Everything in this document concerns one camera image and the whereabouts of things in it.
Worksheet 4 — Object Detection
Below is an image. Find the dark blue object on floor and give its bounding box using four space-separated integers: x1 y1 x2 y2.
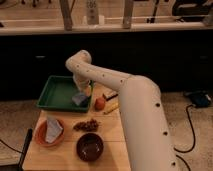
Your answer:
184 91 212 108

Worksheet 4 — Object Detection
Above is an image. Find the brown black brush block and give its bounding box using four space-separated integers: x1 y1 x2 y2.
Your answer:
103 91 118 101

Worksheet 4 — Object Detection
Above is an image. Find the orange fruit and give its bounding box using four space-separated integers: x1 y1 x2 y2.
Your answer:
94 97 106 111

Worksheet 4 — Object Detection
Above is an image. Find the green plastic tray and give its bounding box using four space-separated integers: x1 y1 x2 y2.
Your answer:
37 75 91 113

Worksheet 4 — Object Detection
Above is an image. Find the black cable on floor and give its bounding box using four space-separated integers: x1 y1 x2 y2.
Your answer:
173 103 198 171

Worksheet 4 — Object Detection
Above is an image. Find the bunch of brown grapes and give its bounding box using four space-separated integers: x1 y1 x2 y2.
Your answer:
73 119 99 132

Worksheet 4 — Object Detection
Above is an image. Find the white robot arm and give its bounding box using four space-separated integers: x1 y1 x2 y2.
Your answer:
65 50 180 171

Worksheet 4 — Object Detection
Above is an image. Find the blue sponge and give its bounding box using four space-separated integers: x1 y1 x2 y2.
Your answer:
72 92 89 106

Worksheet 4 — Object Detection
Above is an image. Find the yellow banana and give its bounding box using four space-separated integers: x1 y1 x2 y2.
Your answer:
103 103 119 115

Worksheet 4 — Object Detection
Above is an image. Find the black bar left of table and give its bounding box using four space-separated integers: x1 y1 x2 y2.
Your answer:
18 129 33 171

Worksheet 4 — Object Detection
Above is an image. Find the dark red bowl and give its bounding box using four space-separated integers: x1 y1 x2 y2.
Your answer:
76 133 104 162

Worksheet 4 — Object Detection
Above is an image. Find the white folded cloth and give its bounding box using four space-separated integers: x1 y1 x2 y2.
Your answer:
45 117 63 143

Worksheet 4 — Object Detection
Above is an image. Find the orange bowl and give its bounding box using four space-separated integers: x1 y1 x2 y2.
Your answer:
34 119 66 147

